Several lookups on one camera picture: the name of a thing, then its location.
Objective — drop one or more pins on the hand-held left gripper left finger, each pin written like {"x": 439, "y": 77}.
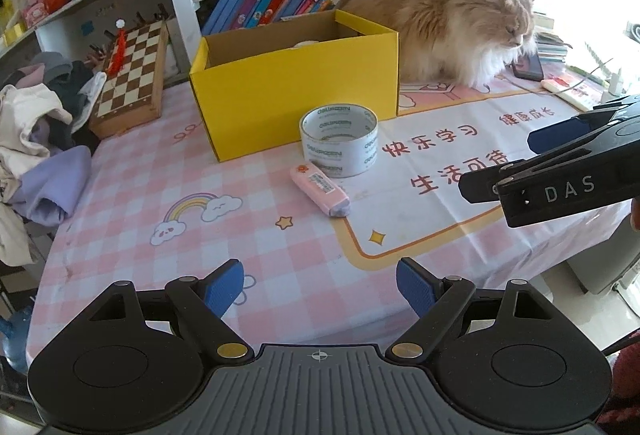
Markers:
{"x": 225, "y": 287}

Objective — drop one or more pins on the clear packing tape roll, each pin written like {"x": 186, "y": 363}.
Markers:
{"x": 325, "y": 160}

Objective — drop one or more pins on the small yellow box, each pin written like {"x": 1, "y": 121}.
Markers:
{"x": 12, "y": 35}

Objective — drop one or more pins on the wooden chessboard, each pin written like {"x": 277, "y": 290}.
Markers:
{"x": 130, "y": 75}

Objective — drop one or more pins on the person's pink fluffy clothing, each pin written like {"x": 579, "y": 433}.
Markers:
{"x": 622, "y": 390}

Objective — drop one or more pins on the black smartphone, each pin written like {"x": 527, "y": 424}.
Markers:
{"x": 530, "y": 67}

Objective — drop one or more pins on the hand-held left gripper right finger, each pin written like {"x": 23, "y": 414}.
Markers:
{"x": 415, "y": 287}

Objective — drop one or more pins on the blue plastic object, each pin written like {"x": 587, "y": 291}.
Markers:
{"x": 12, "y": 340}

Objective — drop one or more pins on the yellow cardboard box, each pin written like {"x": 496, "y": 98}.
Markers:
{"x": 280, "y": 105}

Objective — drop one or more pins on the pink checked printed tablecloth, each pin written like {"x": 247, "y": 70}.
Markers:
{"x": 200, "y": 240}

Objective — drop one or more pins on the stack of books and papers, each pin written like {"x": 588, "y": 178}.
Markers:
{"x": 550, "y": 42}

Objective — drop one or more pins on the small white charger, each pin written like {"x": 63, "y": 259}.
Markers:
{"x": 615, "y": 82}

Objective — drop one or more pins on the pink eraser pack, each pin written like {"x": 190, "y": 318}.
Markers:
{"x": 317, "y": 187}

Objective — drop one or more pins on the white printed booklet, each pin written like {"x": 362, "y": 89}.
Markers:
{"x": 570, "y": 95}

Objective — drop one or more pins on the orange and white cat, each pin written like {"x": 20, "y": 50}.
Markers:
{"x": 440, "y": 30}

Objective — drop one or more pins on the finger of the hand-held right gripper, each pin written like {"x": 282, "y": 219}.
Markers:
{"x": 480, "y": 185}
{"x": 560, "y": 135}

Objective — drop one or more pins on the pink gift box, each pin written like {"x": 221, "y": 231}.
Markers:
{"x": 35, "y": 12}

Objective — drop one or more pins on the grey box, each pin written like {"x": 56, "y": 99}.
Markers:
{"x": 605, "y": 255}

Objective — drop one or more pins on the pile of dark clothes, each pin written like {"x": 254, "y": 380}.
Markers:
{"x": 70, "y": 90}

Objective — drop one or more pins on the purple sweatshirt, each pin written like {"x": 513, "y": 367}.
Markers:
{"x": 55, "y": 185}

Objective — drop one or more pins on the red tassel ornament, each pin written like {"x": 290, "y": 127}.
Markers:
{"x": 119, "y": 50}

